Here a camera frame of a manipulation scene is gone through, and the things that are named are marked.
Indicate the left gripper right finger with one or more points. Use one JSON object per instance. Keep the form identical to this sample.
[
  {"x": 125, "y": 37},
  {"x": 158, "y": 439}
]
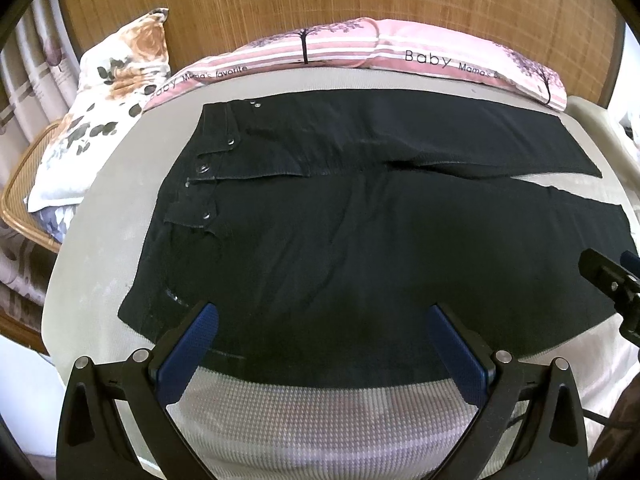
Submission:
[{"x": 465, "y": 354}]

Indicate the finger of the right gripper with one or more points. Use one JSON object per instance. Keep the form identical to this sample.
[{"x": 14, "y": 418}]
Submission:
[
  {"x": 609, "y": 277},
  {"x": 631, "y": 262}
]

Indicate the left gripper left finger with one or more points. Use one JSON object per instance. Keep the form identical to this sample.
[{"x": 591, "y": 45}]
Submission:
[{"x": 179, "y": 352}]

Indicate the black denim pants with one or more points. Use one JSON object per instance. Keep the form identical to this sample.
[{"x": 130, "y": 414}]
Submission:
[{"x": 322, "y": 225}]

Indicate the beige mesh bed mat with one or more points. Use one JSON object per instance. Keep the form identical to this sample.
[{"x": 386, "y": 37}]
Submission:
[{"x": 241, "y": 430}]

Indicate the beige folded blanket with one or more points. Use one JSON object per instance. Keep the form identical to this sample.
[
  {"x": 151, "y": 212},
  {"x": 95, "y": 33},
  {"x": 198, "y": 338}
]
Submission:
[{"x": 610, "y": 137}]

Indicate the rattan chair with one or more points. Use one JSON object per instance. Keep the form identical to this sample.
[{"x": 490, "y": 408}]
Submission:
[{"x": 15, "y": 193}]

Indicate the woven bamboo headboard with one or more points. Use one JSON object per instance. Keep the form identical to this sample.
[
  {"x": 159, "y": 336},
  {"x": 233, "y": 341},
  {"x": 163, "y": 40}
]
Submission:
[{"x": 582, "y": 40}]

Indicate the pink striped long pillow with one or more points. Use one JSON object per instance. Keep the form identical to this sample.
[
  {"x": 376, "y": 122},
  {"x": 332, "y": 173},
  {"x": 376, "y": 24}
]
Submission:
[{"x": 399, "y": 46}]

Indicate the floral white orange pillow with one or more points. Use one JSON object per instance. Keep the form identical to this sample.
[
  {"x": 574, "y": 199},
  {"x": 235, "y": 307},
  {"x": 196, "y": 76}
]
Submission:
[{"x": 117, "y": 78}]

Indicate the beige striped curtain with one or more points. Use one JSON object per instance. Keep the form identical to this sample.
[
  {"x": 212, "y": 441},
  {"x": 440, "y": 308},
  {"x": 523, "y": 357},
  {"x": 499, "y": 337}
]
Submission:
[{"x": 39, "y": 79}]

